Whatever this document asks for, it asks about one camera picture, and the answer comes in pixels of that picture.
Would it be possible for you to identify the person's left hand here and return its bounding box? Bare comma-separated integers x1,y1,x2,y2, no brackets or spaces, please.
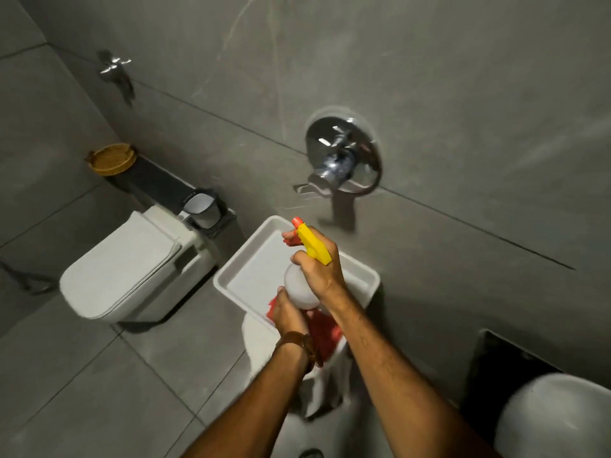
272,287,311,337

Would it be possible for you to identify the person's right hand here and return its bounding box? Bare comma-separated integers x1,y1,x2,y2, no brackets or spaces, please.
282,226,349,310

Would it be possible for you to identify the white spray bottle yellow trigger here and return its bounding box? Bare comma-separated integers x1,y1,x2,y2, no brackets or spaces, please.
284,217,333,310

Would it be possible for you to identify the red cleaning cloth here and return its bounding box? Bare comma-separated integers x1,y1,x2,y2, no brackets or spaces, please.
266,295,344,363

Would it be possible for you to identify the person's left forearm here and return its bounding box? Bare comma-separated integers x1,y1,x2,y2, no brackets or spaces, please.
181,342,312,458

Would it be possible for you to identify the person's right forearm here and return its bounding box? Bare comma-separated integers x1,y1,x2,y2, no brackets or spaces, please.
327,287,502,458

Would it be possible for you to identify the white rectangular basin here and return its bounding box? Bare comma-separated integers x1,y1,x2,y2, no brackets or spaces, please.
213,215,381,330

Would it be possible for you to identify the white hanging cloth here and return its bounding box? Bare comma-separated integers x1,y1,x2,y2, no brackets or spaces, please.
301,339,355,420

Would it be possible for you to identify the dark stone ledge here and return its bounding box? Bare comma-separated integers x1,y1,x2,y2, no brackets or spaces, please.
105,155,237,240

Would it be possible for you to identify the white round basin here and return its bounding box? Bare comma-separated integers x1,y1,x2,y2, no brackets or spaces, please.
494,373,611,458

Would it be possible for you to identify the brown strap wristwatch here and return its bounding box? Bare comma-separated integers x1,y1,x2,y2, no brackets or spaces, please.
274,331,324,369

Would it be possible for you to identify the white basin pedestal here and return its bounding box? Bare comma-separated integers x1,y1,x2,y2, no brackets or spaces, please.
241,312,316,381

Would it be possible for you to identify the chrome wall mixer valve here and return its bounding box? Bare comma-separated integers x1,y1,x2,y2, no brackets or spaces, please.
293,116,383,199

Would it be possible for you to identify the white wall-hung toilet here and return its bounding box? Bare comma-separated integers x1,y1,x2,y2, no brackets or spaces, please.
60,205,218,325

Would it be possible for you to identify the dark flexible hose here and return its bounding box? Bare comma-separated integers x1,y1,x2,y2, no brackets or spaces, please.
0,260,59,295

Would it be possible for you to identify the chrome wall tap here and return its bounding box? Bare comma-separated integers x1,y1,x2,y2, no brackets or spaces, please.
98,54,133,84

